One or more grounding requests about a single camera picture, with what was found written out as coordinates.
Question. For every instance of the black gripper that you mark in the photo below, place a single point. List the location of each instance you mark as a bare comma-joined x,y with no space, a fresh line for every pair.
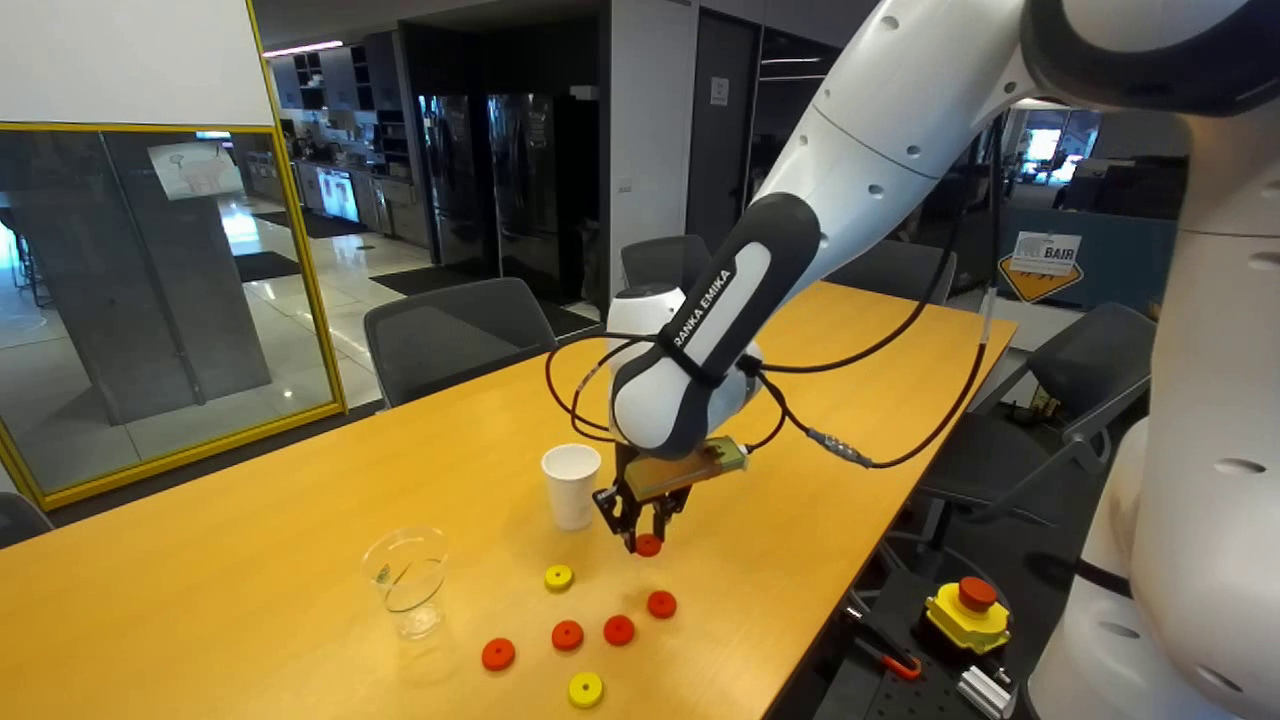
641,486

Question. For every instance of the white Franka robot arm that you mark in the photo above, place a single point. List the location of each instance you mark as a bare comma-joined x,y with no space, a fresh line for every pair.
923,83

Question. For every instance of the white paper cup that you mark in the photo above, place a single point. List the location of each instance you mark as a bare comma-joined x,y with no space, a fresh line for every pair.
568,486

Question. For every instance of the clear plastic cup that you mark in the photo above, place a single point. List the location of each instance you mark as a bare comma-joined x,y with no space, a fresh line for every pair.
406,587

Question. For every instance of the grey office chair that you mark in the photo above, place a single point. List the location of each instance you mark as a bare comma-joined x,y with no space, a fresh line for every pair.
460,334
905,273
1066,387
19,517
667,262

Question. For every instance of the black orange clamp tool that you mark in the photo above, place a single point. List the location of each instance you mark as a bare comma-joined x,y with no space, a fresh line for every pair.
884,657

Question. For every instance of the black perforated mounting board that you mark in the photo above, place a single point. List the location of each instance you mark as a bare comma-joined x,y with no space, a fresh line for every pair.
905,693

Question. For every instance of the yellow emergency stop button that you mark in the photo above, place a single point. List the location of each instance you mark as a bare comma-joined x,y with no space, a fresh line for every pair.
968,612

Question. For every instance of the yellow diamond warning sign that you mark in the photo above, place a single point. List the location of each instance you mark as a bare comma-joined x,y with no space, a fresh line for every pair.
1040,273

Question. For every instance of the wooden camera mount plate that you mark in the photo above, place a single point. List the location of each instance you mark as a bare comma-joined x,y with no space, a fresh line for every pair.
692,466

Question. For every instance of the silver metal bracket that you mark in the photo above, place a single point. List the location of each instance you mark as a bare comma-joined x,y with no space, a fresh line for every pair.
984,691

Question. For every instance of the wide white wall panel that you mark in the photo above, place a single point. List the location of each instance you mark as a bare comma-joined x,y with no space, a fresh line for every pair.
134,61

